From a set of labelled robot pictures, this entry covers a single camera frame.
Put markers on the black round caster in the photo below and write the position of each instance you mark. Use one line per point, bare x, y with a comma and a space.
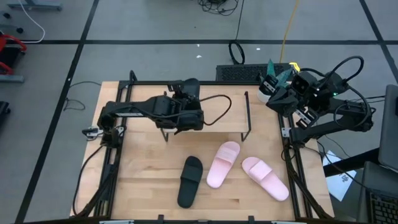
20, 30
6, 15

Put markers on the green plant in white pot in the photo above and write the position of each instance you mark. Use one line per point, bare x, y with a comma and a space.
281, 77

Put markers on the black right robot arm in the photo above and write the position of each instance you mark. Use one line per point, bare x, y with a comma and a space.
326, 128

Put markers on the white bar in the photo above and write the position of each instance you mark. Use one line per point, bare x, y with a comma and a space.
116, 222
289, 222

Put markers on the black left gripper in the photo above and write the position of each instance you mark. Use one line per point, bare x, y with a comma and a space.
186, 104

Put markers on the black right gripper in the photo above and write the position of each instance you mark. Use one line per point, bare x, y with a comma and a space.
304, 119

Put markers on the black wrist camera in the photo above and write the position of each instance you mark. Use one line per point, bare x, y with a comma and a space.
303, 82
191, 119

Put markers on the red and black cart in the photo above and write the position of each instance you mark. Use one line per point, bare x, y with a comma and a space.
7, 57

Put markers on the grey monitor back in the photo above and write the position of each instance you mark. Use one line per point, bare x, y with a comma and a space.
390, 130

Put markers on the white paper sheet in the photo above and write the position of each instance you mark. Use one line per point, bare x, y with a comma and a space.
339, 186

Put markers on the grey laptop with keyboard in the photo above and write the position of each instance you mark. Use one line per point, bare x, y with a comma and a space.
382, 180

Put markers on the grey stand base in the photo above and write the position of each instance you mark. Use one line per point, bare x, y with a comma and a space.
34, 5

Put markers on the black desk bar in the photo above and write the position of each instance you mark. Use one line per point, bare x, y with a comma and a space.
351, 161

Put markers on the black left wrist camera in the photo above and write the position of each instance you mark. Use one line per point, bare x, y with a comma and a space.
191, 119

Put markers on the black chair base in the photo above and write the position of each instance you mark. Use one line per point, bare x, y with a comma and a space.
3, 109

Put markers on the grey plug connector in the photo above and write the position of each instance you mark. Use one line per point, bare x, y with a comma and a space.
93, 131

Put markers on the black metal table frame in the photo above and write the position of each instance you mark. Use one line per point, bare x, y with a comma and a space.
149, 83

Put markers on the grey metal bracket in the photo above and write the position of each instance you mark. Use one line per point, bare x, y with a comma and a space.
286, 132

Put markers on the yellow tag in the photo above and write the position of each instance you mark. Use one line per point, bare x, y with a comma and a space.
294, 66

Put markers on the black table clamp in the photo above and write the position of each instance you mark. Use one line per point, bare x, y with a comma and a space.
160, 218
251, 218

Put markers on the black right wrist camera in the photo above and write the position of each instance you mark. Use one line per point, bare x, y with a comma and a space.
303, 82

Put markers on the pink slide sandal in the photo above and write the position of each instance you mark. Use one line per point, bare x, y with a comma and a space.
264, 177
222, 165

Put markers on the black vented box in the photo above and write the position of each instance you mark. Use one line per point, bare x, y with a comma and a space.
242, 73

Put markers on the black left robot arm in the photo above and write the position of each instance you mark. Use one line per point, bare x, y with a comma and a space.
130, 109

